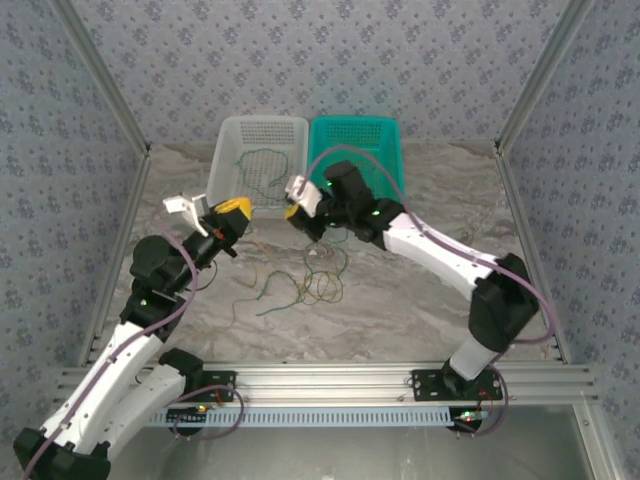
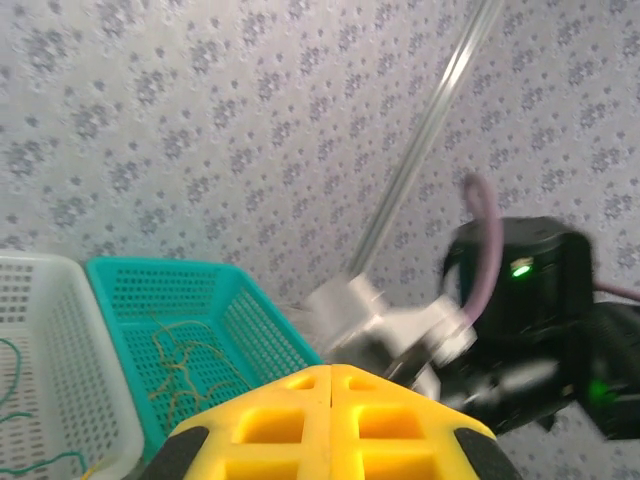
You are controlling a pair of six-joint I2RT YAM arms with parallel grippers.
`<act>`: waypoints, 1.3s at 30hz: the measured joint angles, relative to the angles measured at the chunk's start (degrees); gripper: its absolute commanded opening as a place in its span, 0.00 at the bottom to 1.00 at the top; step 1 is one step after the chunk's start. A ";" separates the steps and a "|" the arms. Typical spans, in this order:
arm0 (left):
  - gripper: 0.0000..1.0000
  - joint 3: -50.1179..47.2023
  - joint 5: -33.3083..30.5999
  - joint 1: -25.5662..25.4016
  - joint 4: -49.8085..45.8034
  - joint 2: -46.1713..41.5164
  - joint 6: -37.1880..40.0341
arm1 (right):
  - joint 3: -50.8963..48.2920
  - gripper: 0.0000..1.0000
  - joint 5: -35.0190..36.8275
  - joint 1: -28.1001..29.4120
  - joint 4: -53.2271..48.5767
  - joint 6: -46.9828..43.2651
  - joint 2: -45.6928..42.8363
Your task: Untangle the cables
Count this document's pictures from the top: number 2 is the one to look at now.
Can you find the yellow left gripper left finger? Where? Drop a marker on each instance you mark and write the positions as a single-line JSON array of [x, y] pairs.
[[270, 450]]

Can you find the teal perforated plastic basket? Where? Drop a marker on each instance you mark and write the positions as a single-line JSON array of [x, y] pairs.
[[260, 325]]

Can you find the white perforated plastic basket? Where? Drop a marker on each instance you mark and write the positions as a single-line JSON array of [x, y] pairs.
[[70, 350]]

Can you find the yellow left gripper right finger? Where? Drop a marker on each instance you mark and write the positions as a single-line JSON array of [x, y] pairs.
[[400, 450]]

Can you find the aluminium frame post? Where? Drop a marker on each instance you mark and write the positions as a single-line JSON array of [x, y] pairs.
[[430, 125]]

